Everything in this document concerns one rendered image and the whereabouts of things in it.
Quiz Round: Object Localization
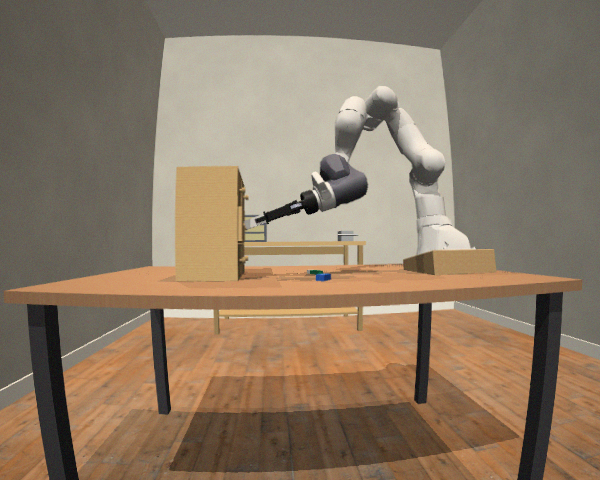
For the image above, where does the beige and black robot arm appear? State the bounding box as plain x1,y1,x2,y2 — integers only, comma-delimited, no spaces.
311,86,471,255

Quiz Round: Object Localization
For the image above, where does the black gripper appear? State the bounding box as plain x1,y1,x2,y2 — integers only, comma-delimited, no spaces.
244,190,319,230

